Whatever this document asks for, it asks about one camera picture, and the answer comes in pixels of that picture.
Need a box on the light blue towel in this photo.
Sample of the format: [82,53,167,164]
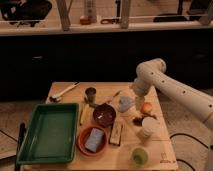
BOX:
[118,96,135,113]

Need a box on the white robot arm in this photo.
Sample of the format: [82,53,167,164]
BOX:
[132,58,213,171]

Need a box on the green plastic tray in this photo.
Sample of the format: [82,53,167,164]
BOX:
[17,103,79,165]

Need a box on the red yellow apple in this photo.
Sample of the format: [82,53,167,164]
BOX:
[140,102,153,114]

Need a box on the dark brown scattered item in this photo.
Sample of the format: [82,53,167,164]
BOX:
[132,117,142,126]

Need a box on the white paper cup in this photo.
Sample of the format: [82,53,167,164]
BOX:
[139,117,159,138]

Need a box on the dark maroon bowl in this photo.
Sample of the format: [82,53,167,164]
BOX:
[93,103,116,127]

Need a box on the wooden block brush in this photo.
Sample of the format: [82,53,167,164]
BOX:
[109,121,123,146]

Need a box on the dark metal cup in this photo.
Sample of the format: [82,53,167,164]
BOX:
[85,87,96,103]

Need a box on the blue sponge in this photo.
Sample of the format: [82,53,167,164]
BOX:
[85,128,104,152]

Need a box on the orange plate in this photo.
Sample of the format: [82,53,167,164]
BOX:
[77,125,107,156]

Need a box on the red object on shelf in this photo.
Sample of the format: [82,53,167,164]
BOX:
[79,16,91,25]

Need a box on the black office chair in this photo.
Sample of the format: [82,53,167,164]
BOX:
[0,0,52,27]

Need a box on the thin dark handled utensil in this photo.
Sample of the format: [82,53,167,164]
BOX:
[106,90,121,104]

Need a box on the yellow handled knife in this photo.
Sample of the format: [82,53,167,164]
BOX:
[79,104,89,125]

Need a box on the black cable on floor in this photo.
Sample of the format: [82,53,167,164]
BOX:
[169,132,213,171]

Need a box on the black clamp handle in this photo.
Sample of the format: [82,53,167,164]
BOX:
[14,123,26,171]

